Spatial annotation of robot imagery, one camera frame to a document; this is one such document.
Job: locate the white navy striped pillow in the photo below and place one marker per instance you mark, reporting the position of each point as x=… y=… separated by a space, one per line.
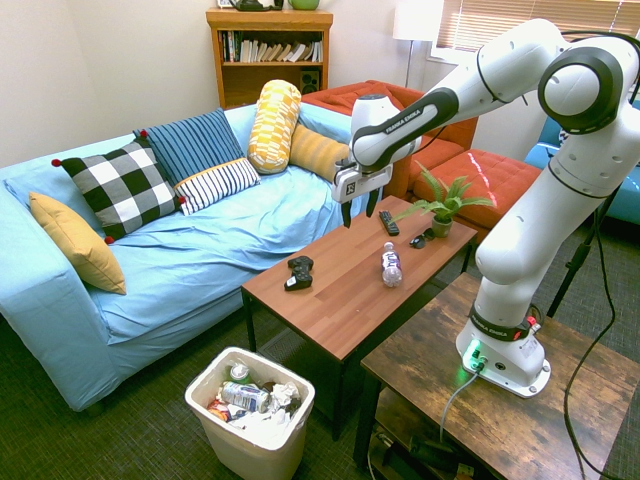
x=217 y=182

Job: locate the floor lamp with white shade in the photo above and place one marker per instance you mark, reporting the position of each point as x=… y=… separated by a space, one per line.
x=417 y=20

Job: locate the crushed white labelled bottle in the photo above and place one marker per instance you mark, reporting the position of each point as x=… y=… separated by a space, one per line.
x=245 y=396

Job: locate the wooden bookshelf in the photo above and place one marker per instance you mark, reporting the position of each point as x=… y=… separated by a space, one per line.
x=270 y=22

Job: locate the black white object on shelf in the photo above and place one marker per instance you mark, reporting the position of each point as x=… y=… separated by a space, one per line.
x=255 y=4

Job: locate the black bookshelf speaker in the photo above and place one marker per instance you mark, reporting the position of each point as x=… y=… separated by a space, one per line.
x=310 y=81

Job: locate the orange ottoman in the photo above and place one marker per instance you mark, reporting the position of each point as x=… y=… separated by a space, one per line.
x=480 y=175

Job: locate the potted green fern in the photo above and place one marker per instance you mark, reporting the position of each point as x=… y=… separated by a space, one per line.
x=442 y=210

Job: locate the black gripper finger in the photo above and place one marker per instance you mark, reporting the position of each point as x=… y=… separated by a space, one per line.
x=373 y=202
x=346 y=215

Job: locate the plain mustard yellow pillow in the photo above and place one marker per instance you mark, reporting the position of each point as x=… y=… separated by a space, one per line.
x=80 y=245

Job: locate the floor vent grille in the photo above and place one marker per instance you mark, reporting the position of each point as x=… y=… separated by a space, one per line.
x=282 y=347

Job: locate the clear bottle with purple label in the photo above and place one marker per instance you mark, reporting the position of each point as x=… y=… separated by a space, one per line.
x=392 y=267

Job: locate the white crumpled trash paper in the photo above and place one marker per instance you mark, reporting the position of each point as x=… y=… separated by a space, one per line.
x=265 y=425

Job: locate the wooden window blinds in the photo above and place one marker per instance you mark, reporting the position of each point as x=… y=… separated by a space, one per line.
x=500 y=22

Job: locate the yellow patterned bolster pillow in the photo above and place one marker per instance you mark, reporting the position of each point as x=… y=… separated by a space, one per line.
x=274 y=127

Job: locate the orange armchair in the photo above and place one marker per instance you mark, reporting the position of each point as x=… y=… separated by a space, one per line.
x=440 y=145

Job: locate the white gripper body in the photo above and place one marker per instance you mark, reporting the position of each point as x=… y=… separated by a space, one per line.
x=357 y=182

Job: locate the rustic dark wooden table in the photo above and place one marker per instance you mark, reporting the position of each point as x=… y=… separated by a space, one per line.
x=500 y=435

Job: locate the reddish wooden coffee table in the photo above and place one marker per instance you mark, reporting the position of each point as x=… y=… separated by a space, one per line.
x=350 y=295

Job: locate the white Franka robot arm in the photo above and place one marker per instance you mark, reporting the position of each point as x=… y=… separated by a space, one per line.
x=525 y=220

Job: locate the blue striped pillow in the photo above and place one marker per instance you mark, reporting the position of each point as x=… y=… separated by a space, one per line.
x=195 y=142

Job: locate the white trash bin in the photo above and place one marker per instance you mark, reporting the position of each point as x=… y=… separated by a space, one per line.
x=250 y=455

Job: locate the black game controller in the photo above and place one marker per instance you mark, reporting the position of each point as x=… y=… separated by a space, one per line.
x=299 y=275

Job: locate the black TV remote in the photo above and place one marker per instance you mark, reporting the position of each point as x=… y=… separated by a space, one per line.
x=389 y=223

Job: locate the row of paperback books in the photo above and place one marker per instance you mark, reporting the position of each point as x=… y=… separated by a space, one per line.
x=272 y=51

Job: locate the red snack wrapper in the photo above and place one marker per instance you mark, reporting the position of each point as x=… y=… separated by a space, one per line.
x=219 y=411

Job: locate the teal sofa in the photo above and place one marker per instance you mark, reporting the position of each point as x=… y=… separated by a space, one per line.
x=627 y=200

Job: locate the black sunglasses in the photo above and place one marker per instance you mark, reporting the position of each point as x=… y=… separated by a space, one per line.
x=419 y=242

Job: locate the green bowl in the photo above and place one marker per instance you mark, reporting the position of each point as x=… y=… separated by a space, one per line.
x=304 y=4

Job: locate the crumpled white paper ball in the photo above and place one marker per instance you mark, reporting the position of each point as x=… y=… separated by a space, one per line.
x=285 y=395

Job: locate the light blue sofa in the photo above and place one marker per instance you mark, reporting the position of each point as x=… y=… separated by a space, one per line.
x=200 y=260

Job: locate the black camera tripod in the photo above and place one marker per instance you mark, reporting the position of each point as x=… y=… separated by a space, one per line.
x=580 y=255

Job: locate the mustard striped pillow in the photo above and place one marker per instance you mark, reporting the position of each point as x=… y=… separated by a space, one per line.
x=315 y=152

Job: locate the black device under table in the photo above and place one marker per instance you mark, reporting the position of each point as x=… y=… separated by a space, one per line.
x=432 y=450

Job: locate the green drink can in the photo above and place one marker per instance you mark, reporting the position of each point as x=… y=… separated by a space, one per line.
x=240 y=372

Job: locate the black white checked pillow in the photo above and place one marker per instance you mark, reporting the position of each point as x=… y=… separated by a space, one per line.
x=122 y=187

